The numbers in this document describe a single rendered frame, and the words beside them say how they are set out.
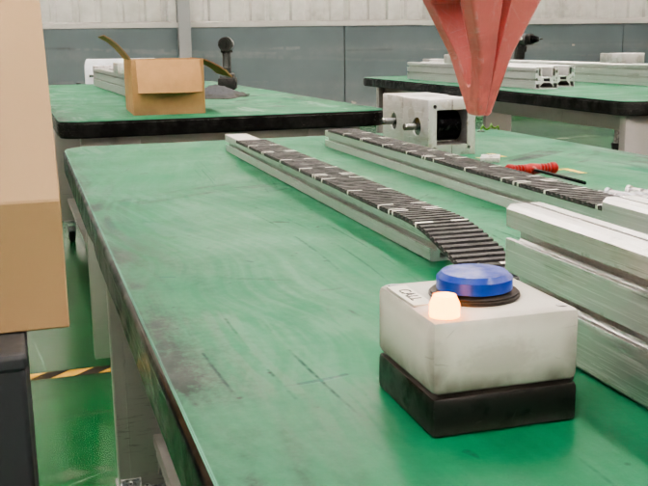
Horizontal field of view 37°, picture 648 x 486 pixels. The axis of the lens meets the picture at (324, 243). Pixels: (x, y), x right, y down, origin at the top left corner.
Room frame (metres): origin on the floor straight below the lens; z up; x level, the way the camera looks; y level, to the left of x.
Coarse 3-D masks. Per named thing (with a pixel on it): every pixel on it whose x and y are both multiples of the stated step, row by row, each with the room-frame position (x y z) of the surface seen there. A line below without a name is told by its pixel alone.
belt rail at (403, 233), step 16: (256, 160) 1.50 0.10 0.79; (272, 160) 1.40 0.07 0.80; (288, 176) 1.31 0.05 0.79; (304, 176) 1.23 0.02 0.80; (304, 192) 1.23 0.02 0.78; (320, 192) 1.16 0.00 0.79; (336, 192) 1.10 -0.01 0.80; (336, 208) 1.10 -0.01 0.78; (352, 208) 1.04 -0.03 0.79; (368, 208) 0.99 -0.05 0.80; (368, 224) 0.99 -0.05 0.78; (384, 224) 0.95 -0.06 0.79; (400, 224) 0.90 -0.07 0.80; (400, 240) 0.90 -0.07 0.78; (416, 240) 0.86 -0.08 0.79; (432, 256) 0.83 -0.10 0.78
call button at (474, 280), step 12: (456, 264) 0.50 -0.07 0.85; (468, 264) 0.50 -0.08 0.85; (480, 264) 0.50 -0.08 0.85; (444, 276) 0.48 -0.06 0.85; (456, 276) 0.48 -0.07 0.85; (468, 276) 0.48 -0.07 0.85; (480, 276) 0.48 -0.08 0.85; (492, 276) 0.48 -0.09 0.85; (504, 276) 0.48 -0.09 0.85; (444, 288) 0.48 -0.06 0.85; (456, 288) 0.47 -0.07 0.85; (468, 288) 0.47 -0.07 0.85; (480, 288) 0.47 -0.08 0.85; (492, 288) 0.47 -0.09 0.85; (504, 288) 0.47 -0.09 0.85
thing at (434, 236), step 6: (426, 234) 0.80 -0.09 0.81; (432, 234) 0.80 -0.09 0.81; (438, 234) 0.80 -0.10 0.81; (444, 234) 0.80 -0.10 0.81; (450, 234) 0.80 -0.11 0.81; (456, 234) 0.80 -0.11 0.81; (462, 234) 0.80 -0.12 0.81; (468, 234) 0.80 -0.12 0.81; (474, 234) 0.80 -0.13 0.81; (480, 234) 0.80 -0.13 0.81; (486, 234) 0.80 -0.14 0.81; (432, 240) 0.79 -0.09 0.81; (438, 240) 0.79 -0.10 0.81
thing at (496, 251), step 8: (472, 248) 0.77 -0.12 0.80; (480, 248) 0.77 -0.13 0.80; (488, 248) 0.77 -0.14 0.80; (496, 248) 0.77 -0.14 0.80; (448, 256) 0.76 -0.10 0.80; (456, 256) 0.75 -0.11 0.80; (464, 256) 0.75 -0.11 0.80; (472, 256) 0.76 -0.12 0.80; (480, 256) 0.76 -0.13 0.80; (488, 256) 0.76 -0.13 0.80
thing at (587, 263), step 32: (512, 224) 0.62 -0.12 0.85; (544, 224) 0.58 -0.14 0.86; (576, 224) 0.55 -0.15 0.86; (608, 224) 0.55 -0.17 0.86; (640, 224) 0.60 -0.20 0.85; (512, 256) 0.62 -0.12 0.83; (544, 256) 0.58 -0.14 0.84; (576, 256) 0.56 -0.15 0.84; (608, 256) 0.51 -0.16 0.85; (640, 256) 0.48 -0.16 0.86; (544, 288) 0.60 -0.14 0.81; (576, 288) 0.54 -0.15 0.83; (608, 288) 0.51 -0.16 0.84; (640, 288) 0.50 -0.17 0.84; (608, 320) 0.53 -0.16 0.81; (640, 320) 0.48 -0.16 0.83; (608, 352) 0.51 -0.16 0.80; (640, 352) 0.48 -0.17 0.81; (608, 384) 0.51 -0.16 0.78; (640, 384) 0.48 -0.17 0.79
